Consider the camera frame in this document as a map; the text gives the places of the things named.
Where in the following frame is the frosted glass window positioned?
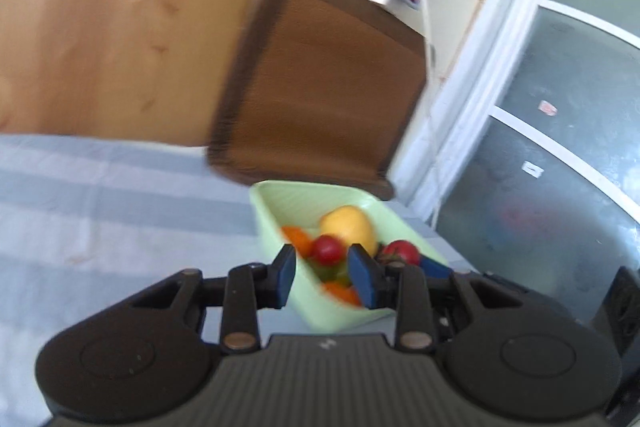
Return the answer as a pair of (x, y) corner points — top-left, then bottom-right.
(390, 0), (640, 338)

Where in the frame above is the orange carrot piece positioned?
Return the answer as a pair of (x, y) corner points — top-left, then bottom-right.
(281, 226), (315, 258)

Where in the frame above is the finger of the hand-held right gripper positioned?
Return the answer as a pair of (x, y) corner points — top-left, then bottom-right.
(419, 256), (450, 280)

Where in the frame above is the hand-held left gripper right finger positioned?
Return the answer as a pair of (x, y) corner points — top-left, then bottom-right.
(348, 244), (527, 351)

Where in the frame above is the white cable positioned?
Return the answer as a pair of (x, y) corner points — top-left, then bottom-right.
(421, 0), (446, 228)

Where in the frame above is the red plum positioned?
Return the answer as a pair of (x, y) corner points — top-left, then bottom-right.
(381, 239), (421, 267)
(312, 234), (346, 267)

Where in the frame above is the wood-pattern sheet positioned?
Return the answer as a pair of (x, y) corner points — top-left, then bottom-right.
(0, 0), (296, 148)

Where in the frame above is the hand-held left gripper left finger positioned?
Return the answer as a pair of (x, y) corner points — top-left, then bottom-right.
(131, 244), (297, 351)

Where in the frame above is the large yellow grapefruit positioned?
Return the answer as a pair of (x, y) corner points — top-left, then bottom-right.
(319, 205), (378, 256)

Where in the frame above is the green plum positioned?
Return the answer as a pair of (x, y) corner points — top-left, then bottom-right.
(307, 257), (352, 289)

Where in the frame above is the orange tangerine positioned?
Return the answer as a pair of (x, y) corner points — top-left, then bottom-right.
(322, 282), (362, 306)

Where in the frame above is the grey striped tablecloth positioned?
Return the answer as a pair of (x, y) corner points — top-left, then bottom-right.
(0, 133), (481, 427)

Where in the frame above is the light green plastic basin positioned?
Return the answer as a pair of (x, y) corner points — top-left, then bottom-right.
(249, 179), (451, 334)

